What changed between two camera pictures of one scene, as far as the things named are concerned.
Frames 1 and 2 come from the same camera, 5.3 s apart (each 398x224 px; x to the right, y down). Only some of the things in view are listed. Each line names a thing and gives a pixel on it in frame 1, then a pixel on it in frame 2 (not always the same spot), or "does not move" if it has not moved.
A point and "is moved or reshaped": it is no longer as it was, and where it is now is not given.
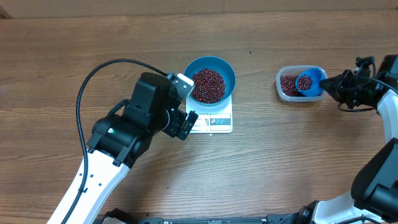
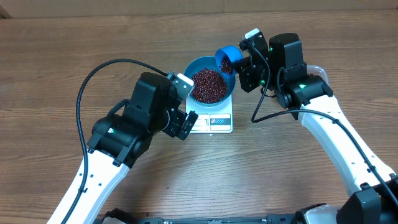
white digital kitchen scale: (216, 119) does not move
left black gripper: (173, 127) does not move
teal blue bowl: (221, 65) does not move
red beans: (209, 86) does not move
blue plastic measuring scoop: (316, 74) is moved or reshaped
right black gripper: (335, 87) → (244, 66)
